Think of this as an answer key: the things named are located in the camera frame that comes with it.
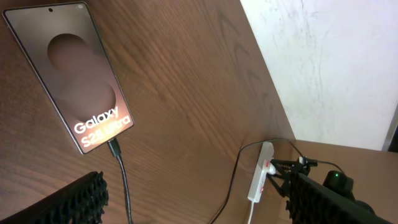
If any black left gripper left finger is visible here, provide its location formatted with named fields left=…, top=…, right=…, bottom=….
left=1, top=171, right=109, bottom=224

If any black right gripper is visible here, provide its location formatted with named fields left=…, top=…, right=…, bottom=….
left=267, top=157, right=310, bottom=198

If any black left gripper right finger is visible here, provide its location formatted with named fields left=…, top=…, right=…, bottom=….
left=287, top=174, right=390, bottom=224

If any black USB charging cable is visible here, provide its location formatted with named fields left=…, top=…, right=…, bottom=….
left=107, top=138, right=307, bottom=224

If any Samsung Galaxy smartphone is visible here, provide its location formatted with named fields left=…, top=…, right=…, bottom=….
left=2, top=1, right=134, bottom=154

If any white power strip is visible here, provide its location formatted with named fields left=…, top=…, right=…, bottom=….
left=248, top=142, right=276, bottom=203

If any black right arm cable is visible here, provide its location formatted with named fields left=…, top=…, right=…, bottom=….
left=307, top=159, right=346, bottom=175

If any white power strip cord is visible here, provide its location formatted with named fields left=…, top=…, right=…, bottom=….
left=247, top=200, right=256, bottom=224

